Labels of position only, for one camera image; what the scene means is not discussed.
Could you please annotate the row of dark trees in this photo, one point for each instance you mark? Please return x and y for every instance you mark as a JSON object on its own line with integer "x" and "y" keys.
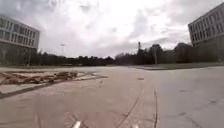
{"x": 133, "y": 58}

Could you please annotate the grey multi-storey building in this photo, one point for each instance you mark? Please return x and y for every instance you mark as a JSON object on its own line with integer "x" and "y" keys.
{"x": 208, "y": 31}

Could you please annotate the brown patterned ground patch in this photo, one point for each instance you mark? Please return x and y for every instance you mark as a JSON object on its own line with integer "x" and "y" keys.
{"x": 33, "y": 78}

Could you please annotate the grey paved plaza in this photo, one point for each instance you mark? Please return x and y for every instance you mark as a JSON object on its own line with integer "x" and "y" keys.
{"x": 110, "y": 96}

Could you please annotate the robot's own part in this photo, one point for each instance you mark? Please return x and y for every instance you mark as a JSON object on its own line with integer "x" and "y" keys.
{"x": 77, "y": 124}

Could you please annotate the tall thin tower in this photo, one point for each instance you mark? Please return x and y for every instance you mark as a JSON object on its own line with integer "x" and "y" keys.
{"x": 139, "y": 46}

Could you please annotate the pale multi-storey building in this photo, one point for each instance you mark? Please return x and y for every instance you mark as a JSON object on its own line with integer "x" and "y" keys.
{"x": 16, "y": 41}

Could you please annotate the tall floodlight pole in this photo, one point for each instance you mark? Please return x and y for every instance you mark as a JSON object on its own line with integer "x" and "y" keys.
{"x": 62, "y": 49}

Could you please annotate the grass strip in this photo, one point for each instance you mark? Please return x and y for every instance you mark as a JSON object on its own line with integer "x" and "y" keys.
{"x": 180, "y": 65}

